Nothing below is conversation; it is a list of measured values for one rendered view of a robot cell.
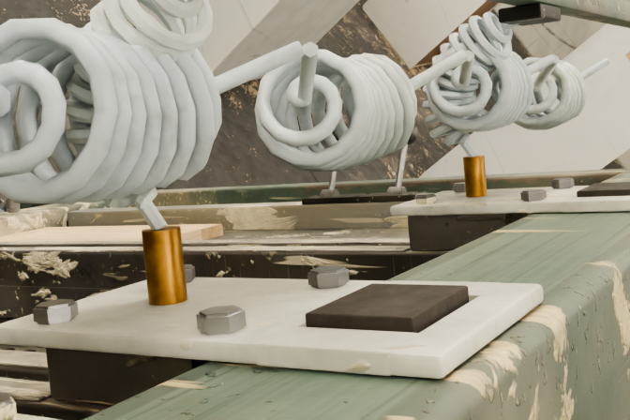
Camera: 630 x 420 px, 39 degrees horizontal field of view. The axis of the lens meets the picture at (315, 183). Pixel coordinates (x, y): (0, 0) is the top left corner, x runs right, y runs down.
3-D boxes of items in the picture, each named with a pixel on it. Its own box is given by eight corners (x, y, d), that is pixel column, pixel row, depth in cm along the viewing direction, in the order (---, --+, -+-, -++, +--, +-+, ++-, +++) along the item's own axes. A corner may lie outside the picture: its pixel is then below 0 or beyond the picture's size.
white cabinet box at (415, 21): (384, 6, 682) (454, -62, 648) (431, 64, 674) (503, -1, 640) (361, 7, 642) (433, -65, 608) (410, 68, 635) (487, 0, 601)
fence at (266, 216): (87, 229, 176) (85, 208, 175) (573, 220, 127) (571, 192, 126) (68, 232, 171) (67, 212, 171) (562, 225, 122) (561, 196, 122)
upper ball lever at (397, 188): (390, 204, 140) (401, 128, 144) (412, 204, 138) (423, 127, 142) (379, 195, 137) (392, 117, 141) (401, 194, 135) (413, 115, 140)
